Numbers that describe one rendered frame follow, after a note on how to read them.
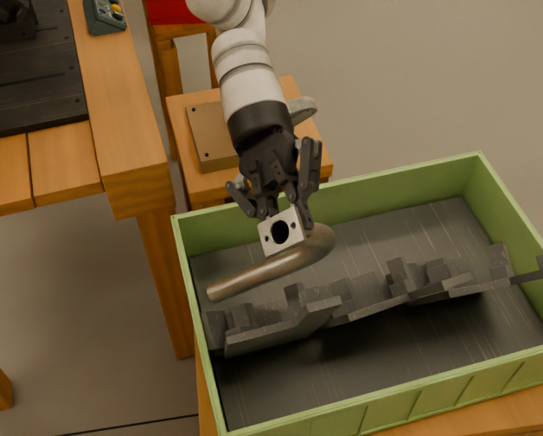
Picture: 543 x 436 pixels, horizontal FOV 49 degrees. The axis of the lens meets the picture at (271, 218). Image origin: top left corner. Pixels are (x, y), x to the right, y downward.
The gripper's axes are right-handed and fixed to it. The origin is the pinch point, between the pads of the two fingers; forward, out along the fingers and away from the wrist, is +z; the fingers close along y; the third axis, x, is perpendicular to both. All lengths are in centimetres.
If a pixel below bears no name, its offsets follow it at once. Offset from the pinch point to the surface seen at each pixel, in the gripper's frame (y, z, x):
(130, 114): -51, -49, 30
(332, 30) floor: -71, -149, 199
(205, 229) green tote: -34.9, -14.9, 25.8
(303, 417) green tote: -17.6, 21.0, 16.9
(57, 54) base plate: -68, -74, 26
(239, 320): -26.2, 4.5, 18.8
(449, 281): 7.5, 9.4, 21.3
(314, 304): -4.8, 8.1, 7.9
